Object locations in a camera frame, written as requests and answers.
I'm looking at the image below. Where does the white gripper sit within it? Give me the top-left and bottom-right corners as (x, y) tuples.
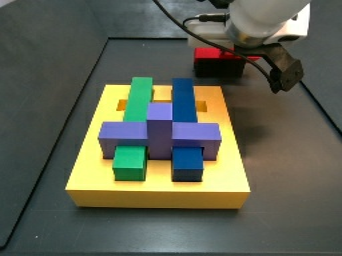
(185, 3), (311, 51)

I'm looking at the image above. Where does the red cross-shaped block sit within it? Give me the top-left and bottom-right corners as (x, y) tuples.
(192, 47), (263, 63)

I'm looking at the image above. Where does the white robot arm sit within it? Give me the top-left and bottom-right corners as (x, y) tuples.
(186, 0), (311, 48)

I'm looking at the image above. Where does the yellow base board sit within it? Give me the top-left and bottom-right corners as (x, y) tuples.
(65, 85), (249, 209)

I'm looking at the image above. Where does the black rectangular stand block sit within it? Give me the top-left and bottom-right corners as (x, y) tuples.
(193, 59), (245, 78)

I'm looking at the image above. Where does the purple cross-shaped block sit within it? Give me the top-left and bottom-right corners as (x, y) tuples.
(97, 103), (221, 161)

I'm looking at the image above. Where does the dark blue long block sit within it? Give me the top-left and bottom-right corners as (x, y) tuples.
(172, 78), (203, 182)

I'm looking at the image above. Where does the green long block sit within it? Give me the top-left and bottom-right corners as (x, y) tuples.
(112, 77), (152, 181)

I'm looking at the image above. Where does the black cable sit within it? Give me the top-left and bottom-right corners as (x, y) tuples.
(150, 0), (275, 84)

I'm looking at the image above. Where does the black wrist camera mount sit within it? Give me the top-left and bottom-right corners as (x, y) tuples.
(235, 43), (303, 93)

